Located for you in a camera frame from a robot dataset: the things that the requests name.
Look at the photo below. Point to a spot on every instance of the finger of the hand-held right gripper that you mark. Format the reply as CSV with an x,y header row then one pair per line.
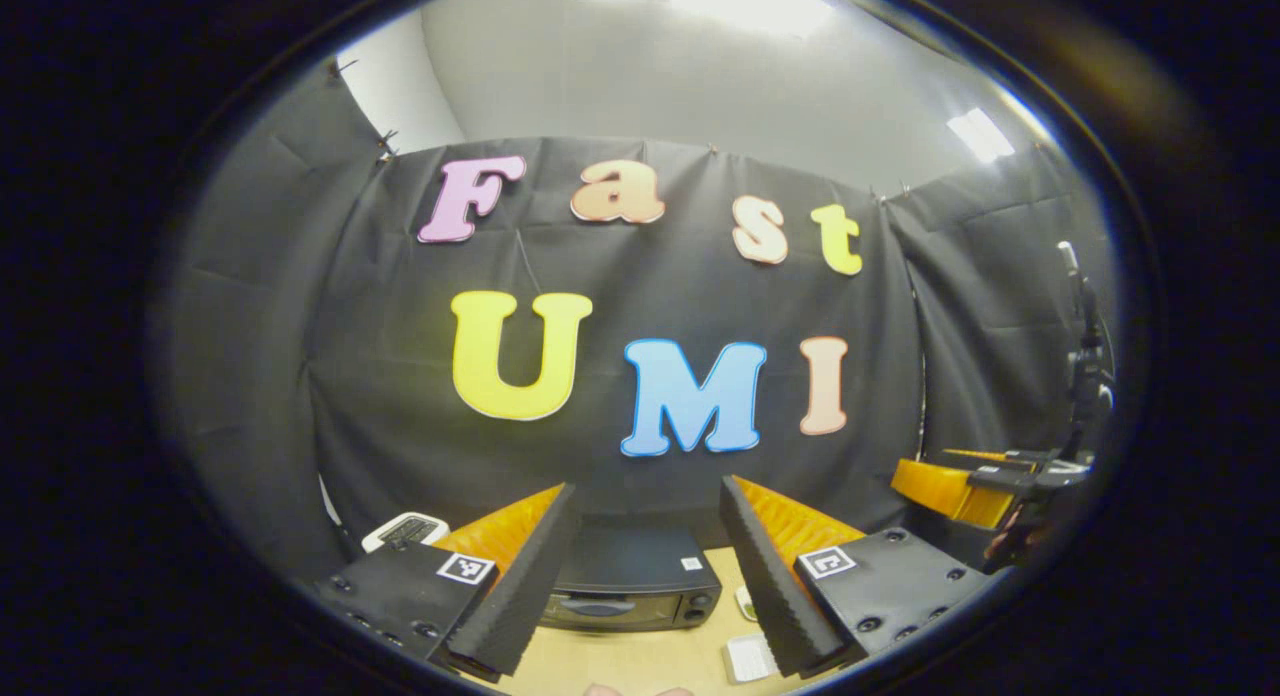
x,y
940,491
990,455

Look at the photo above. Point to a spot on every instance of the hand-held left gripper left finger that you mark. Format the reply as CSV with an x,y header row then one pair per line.
x,y
525,596

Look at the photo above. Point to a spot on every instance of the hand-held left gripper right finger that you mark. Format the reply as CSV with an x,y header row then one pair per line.
x,y
765,586

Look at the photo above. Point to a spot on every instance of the black electric oven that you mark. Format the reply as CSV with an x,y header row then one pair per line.
x,y
630,576

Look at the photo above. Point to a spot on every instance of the white rectangular dish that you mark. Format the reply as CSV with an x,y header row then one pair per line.
x,y
748,658

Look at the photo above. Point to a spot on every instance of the white toaster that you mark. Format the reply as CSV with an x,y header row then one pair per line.
x,y
405,531

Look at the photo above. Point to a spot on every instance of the ceiling light panel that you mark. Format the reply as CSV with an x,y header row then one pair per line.
x,y
980,134

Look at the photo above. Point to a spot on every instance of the black backdrop cloth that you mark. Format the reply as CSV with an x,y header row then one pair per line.
x,y
650,296

